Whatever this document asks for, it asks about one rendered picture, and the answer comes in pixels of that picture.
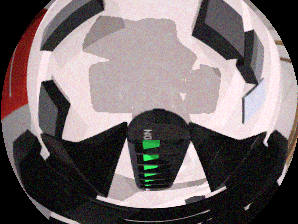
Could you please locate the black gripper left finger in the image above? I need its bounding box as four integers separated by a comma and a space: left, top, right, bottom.
41, 121, 129, 198

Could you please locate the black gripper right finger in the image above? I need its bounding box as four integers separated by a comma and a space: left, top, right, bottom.
188, 123, 267, 192

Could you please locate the dark grey controller unit with green rocker switches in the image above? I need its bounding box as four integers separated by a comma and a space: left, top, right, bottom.
126, 109, 192, 192

